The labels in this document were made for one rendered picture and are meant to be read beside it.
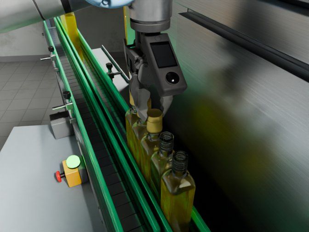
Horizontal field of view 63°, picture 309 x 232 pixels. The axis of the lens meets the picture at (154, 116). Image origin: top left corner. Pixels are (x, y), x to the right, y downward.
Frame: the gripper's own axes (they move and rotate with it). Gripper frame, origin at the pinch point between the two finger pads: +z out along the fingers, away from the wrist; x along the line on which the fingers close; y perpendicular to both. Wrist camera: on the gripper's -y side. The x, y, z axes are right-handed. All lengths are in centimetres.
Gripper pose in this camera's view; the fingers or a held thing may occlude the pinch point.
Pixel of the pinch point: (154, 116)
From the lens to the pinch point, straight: 54.5
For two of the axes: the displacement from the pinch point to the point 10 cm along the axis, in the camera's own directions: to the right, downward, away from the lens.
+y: -3.7, -5.7, 7.4
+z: 0.0, 7.9, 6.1
